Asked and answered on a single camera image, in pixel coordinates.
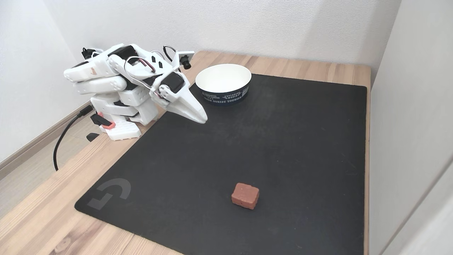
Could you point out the brown square toy block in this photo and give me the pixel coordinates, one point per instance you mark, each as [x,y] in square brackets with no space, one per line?
[245,195]

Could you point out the white paper bowl navy print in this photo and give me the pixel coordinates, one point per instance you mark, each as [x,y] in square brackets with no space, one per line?
[223,79]

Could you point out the black and orange table clamp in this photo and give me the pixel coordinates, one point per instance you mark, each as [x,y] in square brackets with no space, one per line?
[106,122]

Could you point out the black desk mat grey logo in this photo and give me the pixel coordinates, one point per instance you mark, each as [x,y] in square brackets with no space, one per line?
[247,148]

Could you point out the wooden baseboard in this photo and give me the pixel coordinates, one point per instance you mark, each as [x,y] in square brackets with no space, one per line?
[32,145]

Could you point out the small camera on white mount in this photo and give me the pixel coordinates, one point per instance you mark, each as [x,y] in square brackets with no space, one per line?
[185,62]

